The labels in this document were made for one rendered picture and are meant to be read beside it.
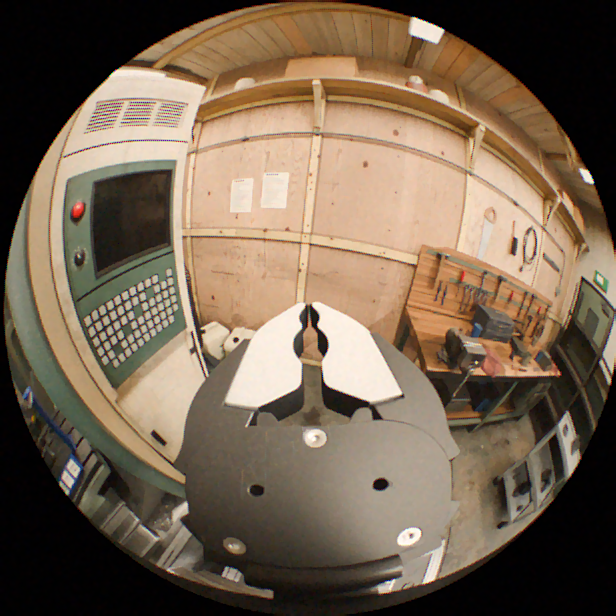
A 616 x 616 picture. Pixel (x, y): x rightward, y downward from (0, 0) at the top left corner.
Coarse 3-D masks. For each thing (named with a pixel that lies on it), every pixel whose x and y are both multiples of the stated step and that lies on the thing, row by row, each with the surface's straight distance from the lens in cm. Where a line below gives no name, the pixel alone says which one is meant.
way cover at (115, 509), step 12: (108, 492) 114; (108, 504) 114; (120, 504) 109; (96, 516) 123; (108, 516) 115; (120, 516) 111; (132, 516) 107; (108, 528) 120; (120, 528) 113; (132, 528) 108; (144, 528) 105; (120, 540) 116; (132, 540) 112; (144, 540) 107; (156, 540) 103; (144, 552) 109
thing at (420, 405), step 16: (384, 352) 9; (400, 352) 9; (400, 368) 8; (416, 368) 9; (400, 384) 8; (416, 384) 8; (400, 400) 7; (416, 400) 8; (432, 400) 8; (384, 416) 7; (400, 416) 7; (416, 416) 7; (432, 416) 7; (432, 432) 7; (448, 432) 7; (448, 448) 7
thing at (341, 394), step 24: (312, 312) 12; (336, 312) 11; (336, 336) 10; (360, 336) 10; (336, 360) 8; (360, 360) 8; (384, 360) 9; (336, 384) 7; (360, 384) 8; (384, 384) 8; (336, 408) 8
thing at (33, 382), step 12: (12, 324) 184; (12, 336) 184; (12, 348) 165; (12, 360) 161; (24, 360) 193; (12, 372) 165; (24, 372) 171; (24, 384) 164; (36, 384) 188; (36, 396) 173; (48, 396) 205; (48, 408) 186; (36, 432) 184
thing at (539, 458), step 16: (560, 432) 193; (544, 448) 245; (560, 448) 198; (576, 448) 220; (512, 464) 267; (544, 464) 239; (576, 464) 245; (496, 480) 236; (512, 480) 238; (528, 480) 250; (544, 480) 238; (560, 480) 256; (512, 496) 237; (528, 496) 271; (544, 496) 242; (512, 512) 242
